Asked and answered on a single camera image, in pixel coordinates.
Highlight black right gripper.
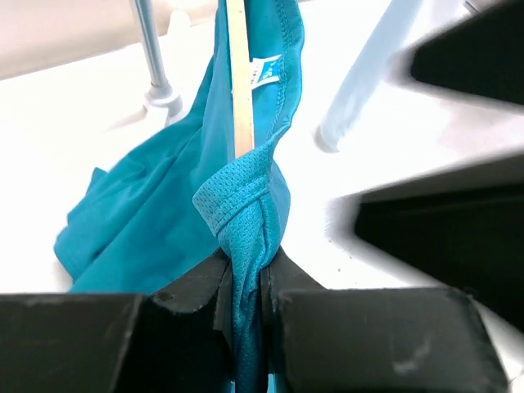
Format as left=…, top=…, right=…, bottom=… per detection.
left=354, top=1, right=523, bottom=328

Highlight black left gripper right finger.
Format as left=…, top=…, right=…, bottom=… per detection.
left=260, top=251, right=510, bottom=392

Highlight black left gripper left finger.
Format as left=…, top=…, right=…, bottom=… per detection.
left=1, top=251, right=232, bottom=392

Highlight teal t shirt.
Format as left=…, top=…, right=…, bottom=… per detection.
left=54, top=1, right=304, bottom=392

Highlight beige wooden hanger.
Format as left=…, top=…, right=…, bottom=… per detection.
left=226, top=0, right=255, bottom=158

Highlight white hanging cloth bag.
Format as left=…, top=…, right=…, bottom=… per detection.
left=316, top=1, right=465, bottom=152

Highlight white rack base foot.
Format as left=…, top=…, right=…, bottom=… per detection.
left=106, top=61, right=183, bottom=132

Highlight silver rack left pole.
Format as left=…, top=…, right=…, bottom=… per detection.
left=130, top=0, right=169, bottom=89

